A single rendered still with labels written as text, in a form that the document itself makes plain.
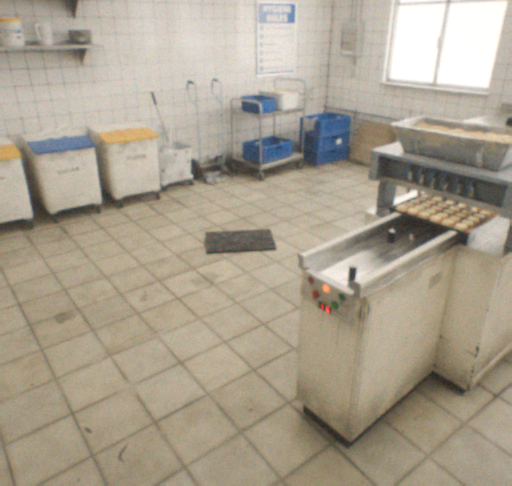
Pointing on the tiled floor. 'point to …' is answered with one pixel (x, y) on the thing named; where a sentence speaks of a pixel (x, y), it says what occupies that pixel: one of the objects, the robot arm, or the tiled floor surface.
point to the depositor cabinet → (470, 305)
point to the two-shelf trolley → (260, 134)
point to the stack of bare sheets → (239, 241)
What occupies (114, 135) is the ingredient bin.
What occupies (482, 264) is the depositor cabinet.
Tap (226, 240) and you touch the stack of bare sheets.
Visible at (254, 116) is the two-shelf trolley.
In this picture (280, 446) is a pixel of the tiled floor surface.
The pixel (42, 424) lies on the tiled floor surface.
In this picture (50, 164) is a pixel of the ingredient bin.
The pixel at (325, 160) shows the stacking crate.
